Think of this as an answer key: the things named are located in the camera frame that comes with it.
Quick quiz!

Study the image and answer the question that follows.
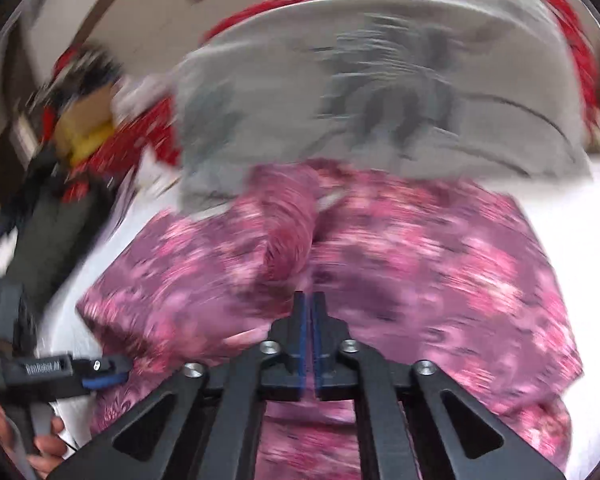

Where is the white quilted bedspread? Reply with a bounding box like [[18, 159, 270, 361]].
[[35, 152, 600, 480]]

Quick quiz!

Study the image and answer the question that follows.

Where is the grey floral pillow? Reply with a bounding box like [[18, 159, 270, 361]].
[[172, 0, 595, 211]]

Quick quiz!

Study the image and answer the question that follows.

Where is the red patterned blanket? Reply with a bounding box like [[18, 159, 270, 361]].
[[202, 0, 600, 133]]

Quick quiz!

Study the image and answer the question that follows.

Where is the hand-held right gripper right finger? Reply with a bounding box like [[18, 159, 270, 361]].
[[311, 291, 567, 480]]

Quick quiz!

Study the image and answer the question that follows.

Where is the red patterned cloth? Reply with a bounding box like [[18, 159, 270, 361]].
[[62, 96, 182, 202]]

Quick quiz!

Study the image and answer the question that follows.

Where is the black white red cloth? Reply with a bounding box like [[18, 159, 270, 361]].
[[35, 45, 127, 111]]

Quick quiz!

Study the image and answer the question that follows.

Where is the cardboard box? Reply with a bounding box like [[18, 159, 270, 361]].
[[55, 85, 120, 136]]

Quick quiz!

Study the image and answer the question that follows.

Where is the pink floral garment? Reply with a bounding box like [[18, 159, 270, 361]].
[[75, 157, 587, 480]]

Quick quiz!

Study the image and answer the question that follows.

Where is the person's left hand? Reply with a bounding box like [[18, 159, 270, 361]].
[[31, 416, 69, 479]]

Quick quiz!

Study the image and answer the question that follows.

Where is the brown wooden door frame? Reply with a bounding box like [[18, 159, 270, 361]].
[[74, 0, 157, 52]]

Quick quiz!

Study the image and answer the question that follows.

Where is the yellow packet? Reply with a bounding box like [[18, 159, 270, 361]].
[[62, 122, 117, 167]]

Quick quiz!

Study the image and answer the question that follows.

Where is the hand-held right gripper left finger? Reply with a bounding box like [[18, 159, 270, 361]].
[[45, 291, 312, 480]]

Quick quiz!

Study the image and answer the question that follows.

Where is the small white cloth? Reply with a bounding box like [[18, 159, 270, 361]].
[[111, 72, 177, 127]]

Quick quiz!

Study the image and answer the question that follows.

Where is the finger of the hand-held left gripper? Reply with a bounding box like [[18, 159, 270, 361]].
[[71, 354, 134, 393]]

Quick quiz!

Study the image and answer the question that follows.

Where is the dark storage bin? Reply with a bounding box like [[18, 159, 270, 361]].
[[0, 150, 117, 306]]

